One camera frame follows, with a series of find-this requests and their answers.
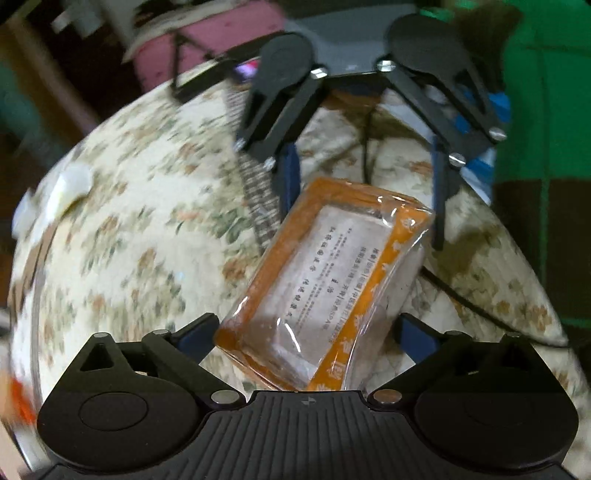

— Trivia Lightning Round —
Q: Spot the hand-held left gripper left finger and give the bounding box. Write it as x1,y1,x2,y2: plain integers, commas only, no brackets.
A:
76,313,245,409

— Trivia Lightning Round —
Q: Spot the orange clear-wrapped packet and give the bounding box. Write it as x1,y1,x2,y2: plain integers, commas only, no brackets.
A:
215,176,435,393

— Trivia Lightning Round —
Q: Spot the green brown garment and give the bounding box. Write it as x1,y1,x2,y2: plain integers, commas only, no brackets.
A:
492,0,591,326

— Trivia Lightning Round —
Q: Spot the pink cloth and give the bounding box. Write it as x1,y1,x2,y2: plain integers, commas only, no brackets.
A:
131,7,289,90

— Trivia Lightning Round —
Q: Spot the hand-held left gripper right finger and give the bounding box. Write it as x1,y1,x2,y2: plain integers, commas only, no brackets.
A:
367,313,555,409

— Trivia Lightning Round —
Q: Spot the black cable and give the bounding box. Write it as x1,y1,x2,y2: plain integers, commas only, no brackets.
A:
360,99,570,348

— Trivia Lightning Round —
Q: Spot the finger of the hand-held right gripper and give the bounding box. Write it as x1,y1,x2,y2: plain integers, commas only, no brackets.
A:
376,59,509,252
235,69,329,229

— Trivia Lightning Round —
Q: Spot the blue white packet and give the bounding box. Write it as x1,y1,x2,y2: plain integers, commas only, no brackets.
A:
455,90,513,206

